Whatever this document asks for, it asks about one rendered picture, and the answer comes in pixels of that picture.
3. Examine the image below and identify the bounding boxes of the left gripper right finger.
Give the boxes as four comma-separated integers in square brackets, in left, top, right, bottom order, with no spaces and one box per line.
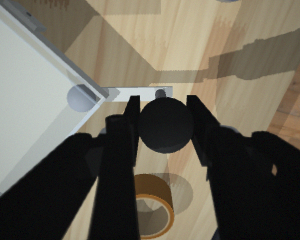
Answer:
[186,95,300,240]

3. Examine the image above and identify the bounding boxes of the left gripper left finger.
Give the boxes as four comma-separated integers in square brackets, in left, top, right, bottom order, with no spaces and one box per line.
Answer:
[0,95,141,240]

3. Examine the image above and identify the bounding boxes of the brown tape roll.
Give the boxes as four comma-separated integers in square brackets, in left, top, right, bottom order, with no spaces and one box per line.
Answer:
[134,174,174,240]

